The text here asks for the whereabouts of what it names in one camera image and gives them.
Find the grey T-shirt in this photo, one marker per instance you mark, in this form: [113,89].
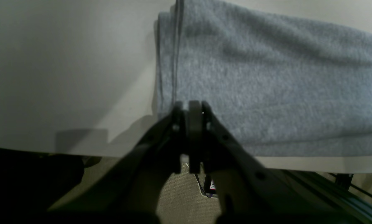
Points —
[281,85]

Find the viewer-left left gripper right finger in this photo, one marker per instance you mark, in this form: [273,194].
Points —
[250,193]

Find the viewer-left left gripper left finger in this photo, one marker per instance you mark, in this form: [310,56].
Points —
[130,191]

